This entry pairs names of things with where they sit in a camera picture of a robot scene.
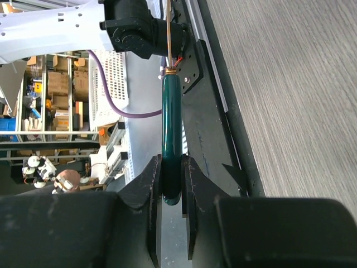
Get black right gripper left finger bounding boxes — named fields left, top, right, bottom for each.
left=1, top=155, right=161, bottom=267

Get white perforated basket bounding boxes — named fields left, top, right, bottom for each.
left=88, top=49, right=131, bottom=132

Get storage shelf with boxes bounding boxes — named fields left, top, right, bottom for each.
left=1, top=52, right=98, bottom=142

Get gold spoon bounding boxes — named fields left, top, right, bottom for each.
left=162, top=1, right=182, bottom=205

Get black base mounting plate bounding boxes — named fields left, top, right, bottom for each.
left=172, top=1, right=264, bottom=197

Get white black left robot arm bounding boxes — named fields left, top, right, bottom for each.
left=1, top=1, right=188, bottom=65

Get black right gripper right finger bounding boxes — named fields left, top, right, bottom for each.
left=181, top=156, right=356, bottom=267

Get person with headset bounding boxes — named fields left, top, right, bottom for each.
left=52, top=169, right=81, bottom=194

